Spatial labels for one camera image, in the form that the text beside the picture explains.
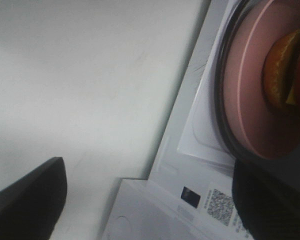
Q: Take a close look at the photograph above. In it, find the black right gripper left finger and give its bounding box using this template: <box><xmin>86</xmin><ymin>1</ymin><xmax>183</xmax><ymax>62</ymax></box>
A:
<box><xmin>0</xmin><ymin>157</ymin><xmax>68</xmax><ymax>240</ymax></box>

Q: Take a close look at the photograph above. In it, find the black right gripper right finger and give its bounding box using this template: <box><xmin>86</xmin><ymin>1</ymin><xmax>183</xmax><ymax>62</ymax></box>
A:
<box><xmin>232</xmin><ymin>159</ymin><xmax>300</xmax><ymax>240</ymax></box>

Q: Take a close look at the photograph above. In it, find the pink round plate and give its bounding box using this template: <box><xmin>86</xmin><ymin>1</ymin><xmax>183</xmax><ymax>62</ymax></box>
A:
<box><xmin>223</xmin><ymin>0</ymin><xmax>300</xmax><ymax>159</ymax></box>

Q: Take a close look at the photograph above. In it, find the burger with lettuce and cheese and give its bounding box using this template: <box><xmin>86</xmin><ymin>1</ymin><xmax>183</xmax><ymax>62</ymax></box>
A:
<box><xmin>263</xmin><ymin>29</ymin><xmax>300</xmax><ymax>112</ymax></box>

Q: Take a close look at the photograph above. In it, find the white warning label sticker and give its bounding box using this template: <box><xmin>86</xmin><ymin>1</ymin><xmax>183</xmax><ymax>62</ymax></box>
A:
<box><xmin>202</xmin><ymin>182</ymin><xmax>253</xmax><ymax>240</ymax></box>

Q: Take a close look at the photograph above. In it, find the white microwave oven body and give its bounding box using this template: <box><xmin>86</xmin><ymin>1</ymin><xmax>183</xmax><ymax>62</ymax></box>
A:
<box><xmin>102</xmin><ymin>0</ymin><xmax>235</xmax><ymax>240</ymax></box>

